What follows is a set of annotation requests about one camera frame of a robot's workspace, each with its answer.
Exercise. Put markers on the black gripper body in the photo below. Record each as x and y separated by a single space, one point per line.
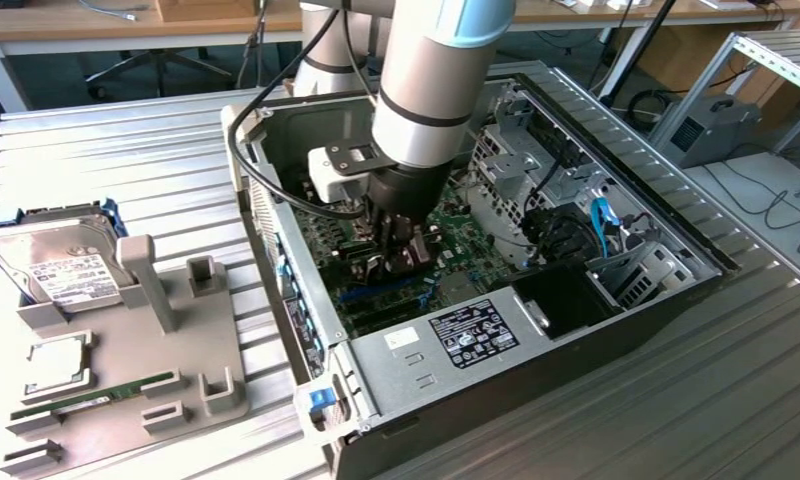
407 195

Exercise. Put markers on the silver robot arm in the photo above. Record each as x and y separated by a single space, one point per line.
427 90

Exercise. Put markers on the blue expansion slot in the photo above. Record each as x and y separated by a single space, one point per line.
367 292

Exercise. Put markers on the green motherboard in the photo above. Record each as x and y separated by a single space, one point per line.
454 235

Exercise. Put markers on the long black expansion slot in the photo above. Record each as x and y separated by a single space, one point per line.
390 320
381 307

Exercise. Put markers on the grey chipset heatsink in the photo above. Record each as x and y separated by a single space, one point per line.
461 290

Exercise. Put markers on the metal drive cage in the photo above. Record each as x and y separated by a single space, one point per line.
507 165

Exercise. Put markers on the grey power supply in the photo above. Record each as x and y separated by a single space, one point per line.
401 365

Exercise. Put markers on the blue case latch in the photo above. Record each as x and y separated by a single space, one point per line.
322 400

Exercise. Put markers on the metal disk bay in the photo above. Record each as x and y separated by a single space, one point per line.
647 280

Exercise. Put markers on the open PC case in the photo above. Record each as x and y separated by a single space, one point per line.
574 380

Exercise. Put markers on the grey parts rack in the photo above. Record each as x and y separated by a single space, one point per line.
134 360

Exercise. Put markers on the black office chair base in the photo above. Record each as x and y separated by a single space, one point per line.
159 60

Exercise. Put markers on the black tripod pole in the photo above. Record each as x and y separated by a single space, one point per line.
639 45

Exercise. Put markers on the grey control box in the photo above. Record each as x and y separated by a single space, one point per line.
708 130

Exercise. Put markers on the brown cardboard box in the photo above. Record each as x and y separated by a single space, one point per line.
207 10

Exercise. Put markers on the green RAM stick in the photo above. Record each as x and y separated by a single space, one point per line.
94 395

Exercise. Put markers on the hard disk in blue caddy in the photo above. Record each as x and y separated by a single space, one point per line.
47 260

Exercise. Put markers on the silver CPU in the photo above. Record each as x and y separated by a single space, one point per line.
56 367

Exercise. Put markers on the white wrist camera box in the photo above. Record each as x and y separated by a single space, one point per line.
334 180

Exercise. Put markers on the wooden desk white frame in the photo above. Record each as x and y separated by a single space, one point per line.
74 30

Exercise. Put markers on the aluminium slat frame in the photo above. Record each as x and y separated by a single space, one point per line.
774 55

